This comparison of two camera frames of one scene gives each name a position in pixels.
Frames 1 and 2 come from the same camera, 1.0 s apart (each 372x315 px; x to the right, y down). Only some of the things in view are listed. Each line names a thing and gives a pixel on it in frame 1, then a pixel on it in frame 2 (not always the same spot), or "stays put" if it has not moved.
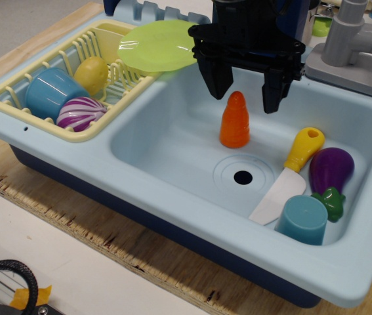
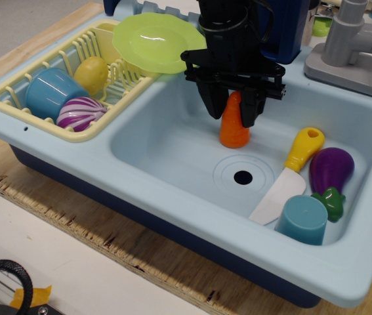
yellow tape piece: [20, 297] stays put
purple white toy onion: [79, 113] stays put
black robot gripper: [247, 33] -> [233, 55]
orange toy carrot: [235, 126] stays put
